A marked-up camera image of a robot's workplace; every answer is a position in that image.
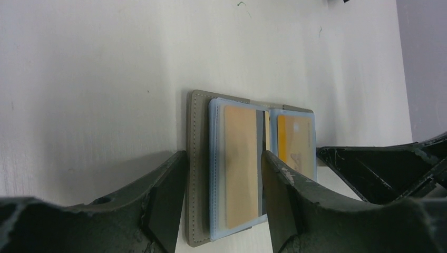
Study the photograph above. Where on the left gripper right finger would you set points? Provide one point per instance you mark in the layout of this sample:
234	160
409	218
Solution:
304	216

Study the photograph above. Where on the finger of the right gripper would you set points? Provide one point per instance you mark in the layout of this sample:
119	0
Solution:
381	175

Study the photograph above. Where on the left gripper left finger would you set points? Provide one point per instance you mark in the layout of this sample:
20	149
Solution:
143	216

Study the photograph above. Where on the grey leather card holder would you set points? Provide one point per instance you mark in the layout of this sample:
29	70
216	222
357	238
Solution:
197	220

